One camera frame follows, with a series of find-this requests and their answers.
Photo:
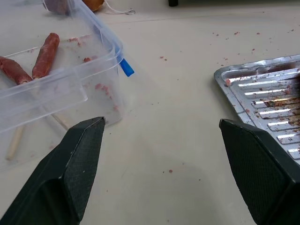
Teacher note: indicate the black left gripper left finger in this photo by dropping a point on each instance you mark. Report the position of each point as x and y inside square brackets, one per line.
[70, 168]

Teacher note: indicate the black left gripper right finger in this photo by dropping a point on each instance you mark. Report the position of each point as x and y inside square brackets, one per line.
[262, 168]

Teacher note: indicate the silver metal baking tray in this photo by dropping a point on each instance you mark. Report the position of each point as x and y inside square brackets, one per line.
[264, 98]

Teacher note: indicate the clear plastic container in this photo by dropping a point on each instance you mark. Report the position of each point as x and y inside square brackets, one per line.
[70, 77]

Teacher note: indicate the blue tape strip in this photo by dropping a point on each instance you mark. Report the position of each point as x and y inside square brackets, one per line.
[127, 68]

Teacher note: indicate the brown bread roll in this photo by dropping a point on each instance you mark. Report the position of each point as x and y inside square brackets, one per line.
[93, 4]

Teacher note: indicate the black stand foot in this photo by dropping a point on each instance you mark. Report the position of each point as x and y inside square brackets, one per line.
[173, 2]

